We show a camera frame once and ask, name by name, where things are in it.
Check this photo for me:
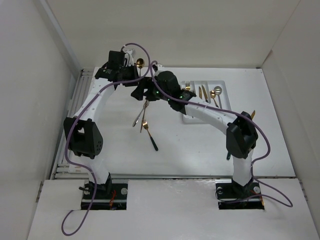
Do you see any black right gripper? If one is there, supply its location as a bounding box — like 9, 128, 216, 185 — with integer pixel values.
130, 76, 171, 102

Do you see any gold spoon green handle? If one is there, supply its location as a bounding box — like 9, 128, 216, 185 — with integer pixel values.
136, 58, 145, 77
210, 90, 219, 108

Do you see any silver fork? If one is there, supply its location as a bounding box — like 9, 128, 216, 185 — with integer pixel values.
132, 100, 149, 127

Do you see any gold fork green handle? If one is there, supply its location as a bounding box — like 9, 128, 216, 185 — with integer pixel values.
143, 120, 159, 151
185, 82, 191, 92
226, 152, 231, 161

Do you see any silver spoon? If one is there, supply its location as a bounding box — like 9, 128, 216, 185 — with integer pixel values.
214, 86, 223, 109

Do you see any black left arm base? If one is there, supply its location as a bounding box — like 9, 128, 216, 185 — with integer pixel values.
79, 182, 128, 211

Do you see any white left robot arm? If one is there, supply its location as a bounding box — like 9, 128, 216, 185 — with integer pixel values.
63, 49, 139, 199

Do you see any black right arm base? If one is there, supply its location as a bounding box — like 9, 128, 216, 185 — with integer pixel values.
215, 181, 265, 210

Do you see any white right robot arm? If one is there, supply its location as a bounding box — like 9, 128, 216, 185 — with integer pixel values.
131, 71, 258, 197

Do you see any white plastic cutlery tray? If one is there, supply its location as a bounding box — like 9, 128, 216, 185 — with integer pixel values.
180, 80, 231, 110

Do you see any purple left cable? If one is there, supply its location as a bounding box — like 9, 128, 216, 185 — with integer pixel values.
61, 42, 152, 236

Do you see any purple cable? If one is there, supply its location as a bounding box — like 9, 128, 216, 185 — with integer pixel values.
148, 60, 294, 208
61, 42, 152, 236

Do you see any aluminium rail frame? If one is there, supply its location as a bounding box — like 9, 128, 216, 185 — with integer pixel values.
48, 67, 96, 180

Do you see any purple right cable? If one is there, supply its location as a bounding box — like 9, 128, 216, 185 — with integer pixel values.
148, 60, 294, 208

